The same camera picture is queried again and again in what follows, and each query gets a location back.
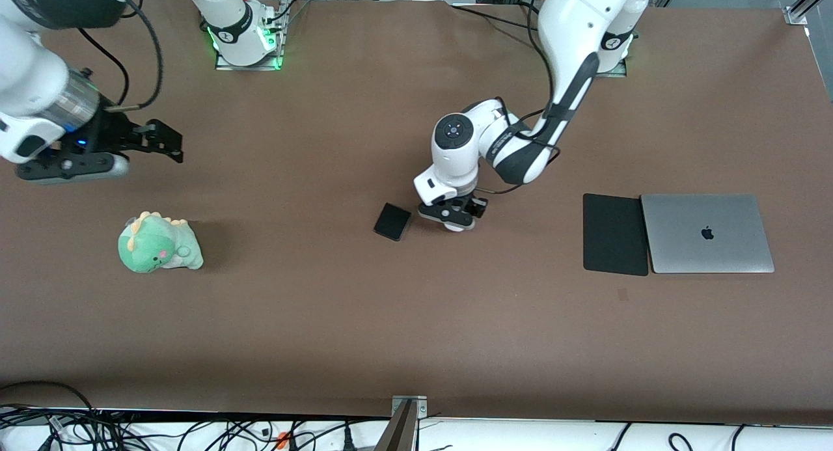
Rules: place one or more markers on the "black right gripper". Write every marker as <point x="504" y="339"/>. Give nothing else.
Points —
<point x="106" y="133"/>

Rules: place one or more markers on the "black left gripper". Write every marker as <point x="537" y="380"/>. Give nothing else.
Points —
<point x="476" y="203"/>

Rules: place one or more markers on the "small black square box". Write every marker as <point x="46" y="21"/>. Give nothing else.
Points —
<point x="392" y="222"/>

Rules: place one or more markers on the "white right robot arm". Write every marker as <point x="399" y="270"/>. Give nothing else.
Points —
<point x="26" y="73"/>

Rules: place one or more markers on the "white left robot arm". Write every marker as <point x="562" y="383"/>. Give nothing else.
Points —
<point x="573" y="34"/>

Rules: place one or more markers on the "black mouse pad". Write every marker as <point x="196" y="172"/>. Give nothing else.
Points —
<point x="612" y="235"/>

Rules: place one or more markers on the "green dinosaur plush toy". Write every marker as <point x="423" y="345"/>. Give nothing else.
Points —
<point x="153" y="246"/>

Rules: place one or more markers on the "silver laptop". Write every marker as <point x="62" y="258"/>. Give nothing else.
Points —
<point x="706" y="233"/>

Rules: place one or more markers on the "aluminium corner profile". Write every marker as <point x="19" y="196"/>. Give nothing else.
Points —
<point x="807" y="5"/>

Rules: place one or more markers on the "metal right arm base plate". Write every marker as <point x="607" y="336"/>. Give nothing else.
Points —
<point x="273" y="62"/>

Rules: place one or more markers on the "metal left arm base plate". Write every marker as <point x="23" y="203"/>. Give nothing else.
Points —
<point x="618" y="70"/>

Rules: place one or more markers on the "metal table edge bracket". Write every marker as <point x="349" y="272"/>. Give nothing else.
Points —
<point x="409" y="415"/>

